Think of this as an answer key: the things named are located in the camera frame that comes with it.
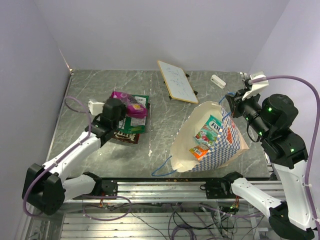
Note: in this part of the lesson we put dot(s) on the blue checkered paper bag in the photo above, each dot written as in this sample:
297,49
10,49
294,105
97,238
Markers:
229,145

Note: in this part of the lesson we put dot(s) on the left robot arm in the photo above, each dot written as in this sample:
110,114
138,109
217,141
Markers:
48,186

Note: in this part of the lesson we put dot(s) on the brown Kettle chips bag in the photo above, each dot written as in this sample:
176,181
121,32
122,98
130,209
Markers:
130,138

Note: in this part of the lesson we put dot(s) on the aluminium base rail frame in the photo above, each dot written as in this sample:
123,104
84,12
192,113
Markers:
153,209

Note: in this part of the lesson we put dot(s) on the small yellow-framed whiteboard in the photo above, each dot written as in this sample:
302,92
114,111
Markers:
177,83

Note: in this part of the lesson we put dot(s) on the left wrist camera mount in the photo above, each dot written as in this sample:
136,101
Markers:
95,107

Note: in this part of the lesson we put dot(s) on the purple candy bag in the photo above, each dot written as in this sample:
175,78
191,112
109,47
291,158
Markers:
136,105

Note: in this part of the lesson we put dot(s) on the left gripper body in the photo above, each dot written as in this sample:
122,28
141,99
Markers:
122,112

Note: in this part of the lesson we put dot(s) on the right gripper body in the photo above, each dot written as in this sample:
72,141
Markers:
249,108

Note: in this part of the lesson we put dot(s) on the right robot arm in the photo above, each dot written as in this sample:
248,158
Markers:
290,219

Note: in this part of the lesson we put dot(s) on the teal Fox's candy bag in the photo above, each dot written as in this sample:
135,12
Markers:
208,134

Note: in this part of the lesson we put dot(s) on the orange snack packet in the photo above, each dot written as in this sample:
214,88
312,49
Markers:
199,151

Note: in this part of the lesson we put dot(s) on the white eraser block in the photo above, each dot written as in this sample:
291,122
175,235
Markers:
218,81

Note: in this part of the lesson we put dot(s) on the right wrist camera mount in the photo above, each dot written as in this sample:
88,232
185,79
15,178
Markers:
254,83

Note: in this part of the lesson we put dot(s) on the green snack packet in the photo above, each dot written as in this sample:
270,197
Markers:
132,125

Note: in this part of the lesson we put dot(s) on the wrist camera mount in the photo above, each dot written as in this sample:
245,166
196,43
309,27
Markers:
254,83
95,107

